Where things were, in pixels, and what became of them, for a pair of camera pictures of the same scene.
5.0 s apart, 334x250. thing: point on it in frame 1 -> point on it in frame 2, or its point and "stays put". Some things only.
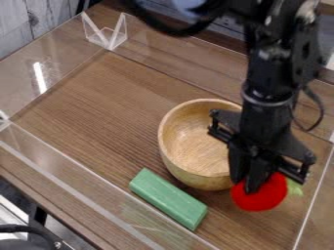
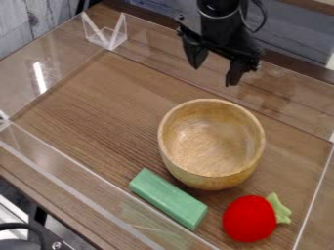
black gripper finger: x=239 y=162 -> x=194 y=47
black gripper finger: x=262 y=167 -> x=235 y=71
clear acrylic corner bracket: x=108 y=38 stays put
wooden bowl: x=194 y=156 stays put
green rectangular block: x=168 y=198 stays put
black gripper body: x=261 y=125 -> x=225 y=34
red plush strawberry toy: x=262 y=199 -> x=250 y=218
